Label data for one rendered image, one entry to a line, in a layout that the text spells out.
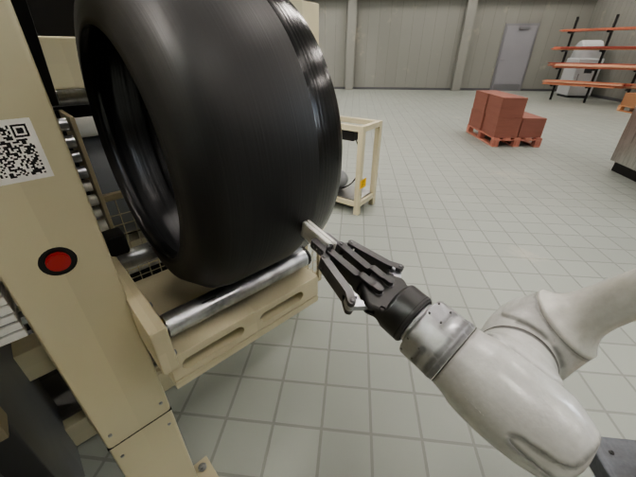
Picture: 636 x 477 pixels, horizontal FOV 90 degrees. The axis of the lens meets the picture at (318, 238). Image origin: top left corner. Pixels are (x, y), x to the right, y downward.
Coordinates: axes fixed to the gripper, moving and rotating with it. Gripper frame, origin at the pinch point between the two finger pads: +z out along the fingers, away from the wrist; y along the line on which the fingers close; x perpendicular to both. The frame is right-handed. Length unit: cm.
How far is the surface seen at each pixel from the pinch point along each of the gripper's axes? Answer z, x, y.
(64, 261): 20.1, 4.7, 32.1
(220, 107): 9.1, -19.8, 12.2
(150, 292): 33, 34, 20
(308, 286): 5.6, 22.8, -7.1
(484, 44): 536, 91, -1352
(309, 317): 40, 119, -58
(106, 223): 56, 27, 21
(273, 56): 12.5, -24.2, 2.3
